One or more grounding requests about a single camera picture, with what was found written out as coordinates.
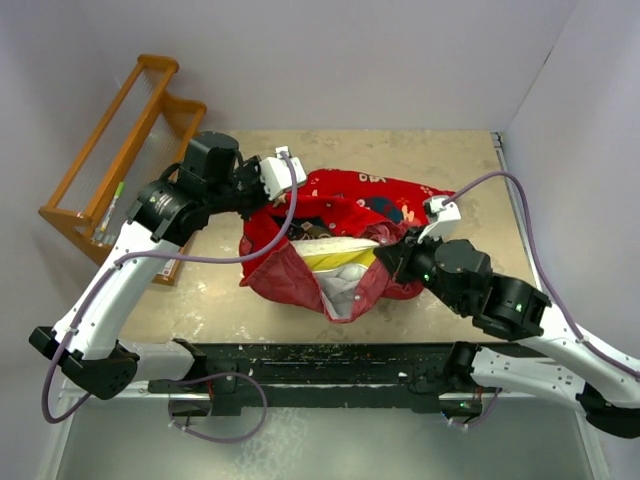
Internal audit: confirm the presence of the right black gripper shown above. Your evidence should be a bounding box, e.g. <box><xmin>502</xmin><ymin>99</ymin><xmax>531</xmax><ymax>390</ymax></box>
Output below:
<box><xmin>376</xmin><ymin>223</ymin><xmax>468</xmax><ymax>313</ymax></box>

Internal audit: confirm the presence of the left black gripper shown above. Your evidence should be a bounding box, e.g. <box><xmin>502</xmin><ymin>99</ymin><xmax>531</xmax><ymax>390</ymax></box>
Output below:
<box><xmin>206</xmin><ymin>155</ymin><xmax>283</xmax><ymax>223</ymax></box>

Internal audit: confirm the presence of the red printed pillowcase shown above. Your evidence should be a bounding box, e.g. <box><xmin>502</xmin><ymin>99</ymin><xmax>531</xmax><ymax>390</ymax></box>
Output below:
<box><xmin>239</xmin><ymin>169</ymin><xmax>451</xmax><ymax>323</ymax></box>

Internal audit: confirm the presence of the white yellow pillow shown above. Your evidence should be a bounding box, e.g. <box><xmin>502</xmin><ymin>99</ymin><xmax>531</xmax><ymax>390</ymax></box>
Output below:
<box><xmin>291</xmin><ymin>237</ymin><xmax>379</xmax><ymax>320</ymax></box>

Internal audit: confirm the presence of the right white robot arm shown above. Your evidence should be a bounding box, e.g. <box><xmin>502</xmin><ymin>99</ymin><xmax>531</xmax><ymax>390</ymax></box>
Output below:
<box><xmin>374</xmin><ymin>233</ymin><xmax>639</xmax><ymax>439</ymax></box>

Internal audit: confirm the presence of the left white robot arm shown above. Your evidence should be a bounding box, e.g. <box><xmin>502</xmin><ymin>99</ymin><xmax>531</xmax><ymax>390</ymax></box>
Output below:
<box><xmin>29</xmin><ymin>132</ymin><xmax>268</xmax><ymax>400</ymax></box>

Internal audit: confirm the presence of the flat red white packet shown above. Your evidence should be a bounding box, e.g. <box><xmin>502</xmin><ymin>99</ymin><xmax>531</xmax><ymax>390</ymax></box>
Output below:
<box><xmin>158</xmin><ymin>259</ymin><xmax>177</xmax><ymax>281</ymax></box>

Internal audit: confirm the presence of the orange wooden rack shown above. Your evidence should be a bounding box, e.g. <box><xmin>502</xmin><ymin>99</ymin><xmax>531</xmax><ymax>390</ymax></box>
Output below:
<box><xmin>39</xmin><ymin>54</ymin><xmax>207</xmax><ymax>264</ymax></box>

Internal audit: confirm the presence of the green white marker pen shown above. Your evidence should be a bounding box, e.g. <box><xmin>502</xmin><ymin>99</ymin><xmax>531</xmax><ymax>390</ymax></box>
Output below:
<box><xmin>99</xmin><ymin>181</ymin><xmax>125</xmax><ymax>233</ymax></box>

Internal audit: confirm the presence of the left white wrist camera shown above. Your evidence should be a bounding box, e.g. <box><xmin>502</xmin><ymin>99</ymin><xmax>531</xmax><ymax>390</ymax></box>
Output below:
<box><xmin>258</xmin><ymin>146</ymin><xmax>307</xmax><ymax>201</ymax></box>

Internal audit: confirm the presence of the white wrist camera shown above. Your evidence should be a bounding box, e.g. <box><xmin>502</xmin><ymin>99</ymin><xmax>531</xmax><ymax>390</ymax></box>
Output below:
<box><xmin>417</xmin><ymin>195</ymin><xmax>461</xmax><ymax>244</ymax></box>
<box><xmin>258</xmin><ymin>146</ymin><xmax>307</xmax><ymax>201</ymax></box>

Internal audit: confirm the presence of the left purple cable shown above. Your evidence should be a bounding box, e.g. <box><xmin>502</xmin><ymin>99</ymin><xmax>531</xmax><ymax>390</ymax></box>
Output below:
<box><xmin>41</xmin><ymin>151</ymin><xmax>300</xmax><ymax>444</ymax></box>

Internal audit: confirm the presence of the purple cable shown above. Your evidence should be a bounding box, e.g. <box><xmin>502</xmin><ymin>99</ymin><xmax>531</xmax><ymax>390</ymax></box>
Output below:
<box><xmin>442</xmin><ymin>170</ymin><xmax>640</xmax><ymax>429</ymax></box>
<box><xmin>41</xmin><ymin>151</ymin><xmax>300</xmax><ymax>444</ymax></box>

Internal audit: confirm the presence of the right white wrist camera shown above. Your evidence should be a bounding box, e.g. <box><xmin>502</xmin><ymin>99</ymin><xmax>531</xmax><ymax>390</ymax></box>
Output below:
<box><xmin>417</xmin><ymin>195</ymin><xmax>461</xmax><ymax>244</ymax></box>

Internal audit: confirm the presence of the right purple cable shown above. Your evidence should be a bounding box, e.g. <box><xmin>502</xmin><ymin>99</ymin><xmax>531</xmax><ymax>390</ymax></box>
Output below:
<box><xmin>442</xmin><ymin>170</ymin><xmax>640</xmax><ymax>429</ymax></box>

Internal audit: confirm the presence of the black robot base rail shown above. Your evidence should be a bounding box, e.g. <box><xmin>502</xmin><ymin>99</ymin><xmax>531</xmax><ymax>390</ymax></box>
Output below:
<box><xmin>85</xmin><ymin>342</ymin><xmax>556</xmax><ymax>416</ymax></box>

